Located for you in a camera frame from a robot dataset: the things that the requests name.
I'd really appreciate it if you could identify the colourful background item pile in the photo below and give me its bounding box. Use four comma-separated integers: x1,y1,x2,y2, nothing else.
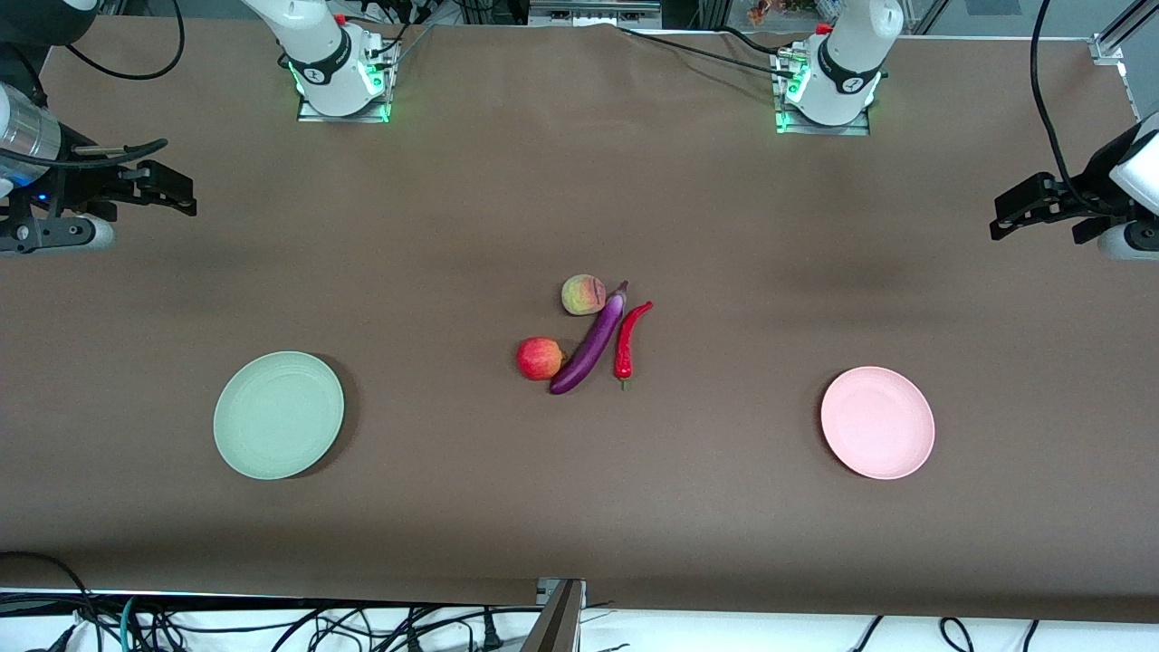
747,0,820,26

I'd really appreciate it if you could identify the black looping floor cable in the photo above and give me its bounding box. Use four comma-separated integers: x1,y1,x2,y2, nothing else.
0,551,102,652

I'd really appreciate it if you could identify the long purple eggplant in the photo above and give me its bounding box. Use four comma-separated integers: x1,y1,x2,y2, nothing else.
549,281,630,396

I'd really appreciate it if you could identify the long black table cable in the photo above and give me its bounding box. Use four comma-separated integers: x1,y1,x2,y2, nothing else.
616,25,798,79

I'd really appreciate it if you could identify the brown table cloth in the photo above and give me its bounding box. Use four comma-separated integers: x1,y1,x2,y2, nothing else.
0,18,1159,623

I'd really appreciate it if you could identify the red chili pepper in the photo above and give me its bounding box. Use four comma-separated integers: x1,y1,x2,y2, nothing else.
613,301,654,392

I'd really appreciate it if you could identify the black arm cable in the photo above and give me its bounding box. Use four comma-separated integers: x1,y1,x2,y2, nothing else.
1030,0,1104,216
0,0,187,170

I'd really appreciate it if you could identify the pink round plate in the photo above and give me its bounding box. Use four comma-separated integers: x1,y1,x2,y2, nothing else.
820,366,935,481

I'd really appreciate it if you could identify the aluminium frame profile with bracket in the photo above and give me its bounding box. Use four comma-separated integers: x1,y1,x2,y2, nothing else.
1089,0,1159,123

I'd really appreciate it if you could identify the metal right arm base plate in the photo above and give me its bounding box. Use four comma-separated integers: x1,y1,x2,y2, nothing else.
297,41,392,123

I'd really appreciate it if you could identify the yellow-pink peach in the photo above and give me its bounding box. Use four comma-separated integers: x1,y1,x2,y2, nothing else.
560,274,607,317

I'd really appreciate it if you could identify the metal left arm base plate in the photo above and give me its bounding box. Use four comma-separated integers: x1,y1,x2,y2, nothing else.
774,50,872,137

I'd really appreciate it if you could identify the short black table cable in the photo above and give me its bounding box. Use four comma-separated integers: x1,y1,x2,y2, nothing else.
720,25,784,57

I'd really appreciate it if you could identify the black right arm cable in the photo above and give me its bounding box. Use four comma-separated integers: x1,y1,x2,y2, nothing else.
0,0,187,170

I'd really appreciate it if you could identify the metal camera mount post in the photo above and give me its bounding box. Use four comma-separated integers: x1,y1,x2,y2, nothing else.
521,578,588,652

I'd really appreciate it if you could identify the thin grey cable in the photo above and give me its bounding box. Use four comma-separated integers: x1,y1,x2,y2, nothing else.
389,24,437,69

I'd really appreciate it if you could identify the pale green round plate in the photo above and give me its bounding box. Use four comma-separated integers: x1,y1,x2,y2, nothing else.
213,350,346,481

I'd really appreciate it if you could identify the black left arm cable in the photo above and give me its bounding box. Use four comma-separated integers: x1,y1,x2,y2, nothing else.
1030,0,1104,216

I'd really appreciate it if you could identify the grey metal background rail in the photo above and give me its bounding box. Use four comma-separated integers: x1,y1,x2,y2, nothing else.
528,0,662,28

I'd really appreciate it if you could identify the red apple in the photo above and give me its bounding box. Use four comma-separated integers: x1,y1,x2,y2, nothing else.
516,337,564,381

